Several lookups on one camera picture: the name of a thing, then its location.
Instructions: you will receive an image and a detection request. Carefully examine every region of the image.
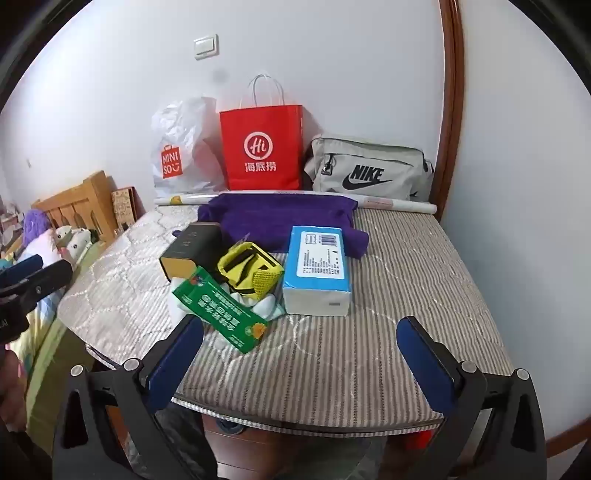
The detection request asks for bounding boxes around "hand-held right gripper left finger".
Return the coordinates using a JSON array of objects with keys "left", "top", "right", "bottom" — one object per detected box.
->
[{"left": 53, "top": 314, "right": 218, "bottom": 480}]

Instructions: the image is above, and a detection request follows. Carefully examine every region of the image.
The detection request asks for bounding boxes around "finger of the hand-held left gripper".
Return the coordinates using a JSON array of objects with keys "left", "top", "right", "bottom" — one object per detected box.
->
[
  {"left": 0, "top": 256, "right": 44, "bottom": 290},
  {"left": 0, "top": 260, "right": 75, "bottom": 319}
]

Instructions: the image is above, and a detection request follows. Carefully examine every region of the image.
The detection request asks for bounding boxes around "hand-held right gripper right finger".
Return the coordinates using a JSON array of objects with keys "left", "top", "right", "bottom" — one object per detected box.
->
[{"left": 396, "top": 315, "right": 548, "bottom": 480}]

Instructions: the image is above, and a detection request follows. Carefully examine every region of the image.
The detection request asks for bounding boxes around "green printed packet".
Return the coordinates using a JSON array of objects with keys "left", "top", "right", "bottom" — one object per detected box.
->
[{"left": 172, "top": 265, "right": 269, "bottom": 355}]

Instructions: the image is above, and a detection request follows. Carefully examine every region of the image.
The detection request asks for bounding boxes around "yellow and black pouch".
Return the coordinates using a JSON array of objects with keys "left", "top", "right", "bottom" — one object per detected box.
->
[{"left": 217, "top": 241, "right": 284, "bottom": 298}]

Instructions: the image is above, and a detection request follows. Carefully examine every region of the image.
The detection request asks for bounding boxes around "purple plush toy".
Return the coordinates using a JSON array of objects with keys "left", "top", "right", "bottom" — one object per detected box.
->
[{"left": 23, "top": 209, "right": 49, "bottom": 250}]

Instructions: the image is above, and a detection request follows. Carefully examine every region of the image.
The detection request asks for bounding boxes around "red object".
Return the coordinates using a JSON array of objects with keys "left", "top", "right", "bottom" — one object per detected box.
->
[{"left": 402, "top": 424, "right": 444, "bottom": 452}]

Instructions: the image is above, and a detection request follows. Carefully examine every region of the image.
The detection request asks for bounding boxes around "striped quilted mattress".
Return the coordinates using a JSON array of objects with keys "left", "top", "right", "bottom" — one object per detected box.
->
[{"left": 56, "top": 203, "right": 515, "bottom": 435}]

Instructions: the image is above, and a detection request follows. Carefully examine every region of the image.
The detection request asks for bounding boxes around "grey plastic bag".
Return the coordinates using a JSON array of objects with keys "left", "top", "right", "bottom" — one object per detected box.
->
[{"left": 157, "top": 406, "right": 215, "bottom": 480}]

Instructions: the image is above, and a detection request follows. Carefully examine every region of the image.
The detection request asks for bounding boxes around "wooden headboard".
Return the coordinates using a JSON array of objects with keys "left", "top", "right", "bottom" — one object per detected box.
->
[{"left": 31, "top": 170, "right": 120, "bottom": 243}]

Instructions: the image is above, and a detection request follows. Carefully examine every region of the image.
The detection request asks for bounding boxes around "brown patterned box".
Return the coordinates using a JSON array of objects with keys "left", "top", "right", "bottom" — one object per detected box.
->
[{"left": 111, "top": 186, "right": 139, "bottom": 232}]

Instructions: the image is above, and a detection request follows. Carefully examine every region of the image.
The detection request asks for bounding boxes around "dark box with gold end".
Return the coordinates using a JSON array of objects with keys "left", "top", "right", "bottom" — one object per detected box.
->
[{"left": 159, "top": 222, "right": 223, "bottom": 280}]

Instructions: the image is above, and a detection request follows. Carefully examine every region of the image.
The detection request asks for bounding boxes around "blue tissue pack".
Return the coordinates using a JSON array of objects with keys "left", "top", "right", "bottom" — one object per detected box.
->
[{"left": 281, "top": 225, "right": 352, "bottom": 317}]

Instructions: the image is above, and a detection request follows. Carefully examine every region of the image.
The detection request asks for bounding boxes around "purple towel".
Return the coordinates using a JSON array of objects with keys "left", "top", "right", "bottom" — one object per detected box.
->
[{"left": 198, "top": 193, "right": 370, "bottom": 257}]

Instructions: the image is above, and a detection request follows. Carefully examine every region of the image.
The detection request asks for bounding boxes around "rolled paper poster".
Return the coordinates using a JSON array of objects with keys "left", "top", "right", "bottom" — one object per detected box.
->
[{"left": 154, "top": 189, "right": 437, "bottom": 215}]

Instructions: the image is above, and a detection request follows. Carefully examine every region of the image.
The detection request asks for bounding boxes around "white plastic bag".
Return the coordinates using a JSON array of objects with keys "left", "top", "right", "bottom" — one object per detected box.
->
[{"left": 151, "top": 96, "right": 227, "bottom": 198}]

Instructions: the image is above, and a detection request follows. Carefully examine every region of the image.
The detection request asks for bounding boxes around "grey waist bag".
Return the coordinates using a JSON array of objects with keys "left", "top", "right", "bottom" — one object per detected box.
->
[{"left": 304, "top": 135, "right": 435, "bottom": 202}]

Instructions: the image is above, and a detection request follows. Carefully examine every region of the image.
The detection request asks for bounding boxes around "red paper bag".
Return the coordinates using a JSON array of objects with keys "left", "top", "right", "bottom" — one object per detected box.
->
[{"left": 219, "top": 74, "right": 304, "bottom": 191}]

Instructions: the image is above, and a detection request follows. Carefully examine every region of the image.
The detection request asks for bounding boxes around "wooden door frame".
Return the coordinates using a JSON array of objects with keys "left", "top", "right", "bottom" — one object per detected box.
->
[{"left": 438, "top": 0, "right": 465, "bottom": 217}]

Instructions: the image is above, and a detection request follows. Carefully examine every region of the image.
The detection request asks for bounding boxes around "white light switch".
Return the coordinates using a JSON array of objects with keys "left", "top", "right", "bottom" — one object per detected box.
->
[{"left": 193, "top": 34, "right": 219, "bottom": 61}]

